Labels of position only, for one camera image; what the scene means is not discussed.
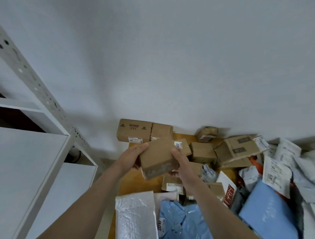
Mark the person's left hand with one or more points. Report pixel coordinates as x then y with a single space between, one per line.
130 158

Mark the person's right hand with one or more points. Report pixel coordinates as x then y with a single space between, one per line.
188 174

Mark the stack of cardboard boxes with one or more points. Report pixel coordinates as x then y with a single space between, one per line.
201 150

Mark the INS BAHA cardboard box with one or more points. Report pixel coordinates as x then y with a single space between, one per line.
134 130

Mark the cream mailer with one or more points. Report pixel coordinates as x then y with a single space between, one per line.
165 197

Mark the tall brown box double label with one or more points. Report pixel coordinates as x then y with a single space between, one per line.
161 130

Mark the blue plastic mailer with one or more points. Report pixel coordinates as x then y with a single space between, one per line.
177 216

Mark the white bubble mailer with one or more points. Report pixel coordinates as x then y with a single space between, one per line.
135 214

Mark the smooth light blue mailer package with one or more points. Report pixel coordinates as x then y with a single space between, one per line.
268 211

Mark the pile of white mailers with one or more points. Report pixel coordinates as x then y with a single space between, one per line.
278 172

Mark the black bubble mailer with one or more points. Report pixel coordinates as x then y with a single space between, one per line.
297 204

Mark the person's right forearm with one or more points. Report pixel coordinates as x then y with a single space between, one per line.
219 216

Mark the person's left forearm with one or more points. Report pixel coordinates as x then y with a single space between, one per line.
86 204

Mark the wooden table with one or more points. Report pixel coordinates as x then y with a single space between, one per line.
130 182

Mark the white metal shelf rack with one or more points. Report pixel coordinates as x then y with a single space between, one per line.
32 172

